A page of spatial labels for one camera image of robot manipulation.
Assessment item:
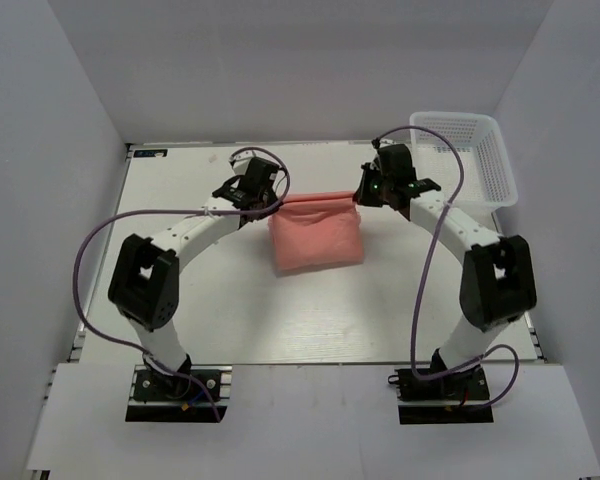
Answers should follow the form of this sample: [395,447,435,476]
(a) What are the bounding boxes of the pink t shirt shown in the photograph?
[268,191,365,273]

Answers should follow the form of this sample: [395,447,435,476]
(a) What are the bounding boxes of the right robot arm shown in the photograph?
[353,142,537,399]

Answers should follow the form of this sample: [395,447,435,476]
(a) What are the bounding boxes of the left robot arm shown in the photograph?
[108,155,288,399]

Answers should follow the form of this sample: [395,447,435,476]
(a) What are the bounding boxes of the white plastic basket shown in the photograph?
[409,111,518,215]

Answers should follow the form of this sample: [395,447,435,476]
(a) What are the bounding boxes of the dark label sticker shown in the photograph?
[133,149,168,158]

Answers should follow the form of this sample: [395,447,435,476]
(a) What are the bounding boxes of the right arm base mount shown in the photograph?
[387,368,494,425]

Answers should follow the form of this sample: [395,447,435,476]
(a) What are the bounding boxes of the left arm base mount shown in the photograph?
[125,365,233,424]

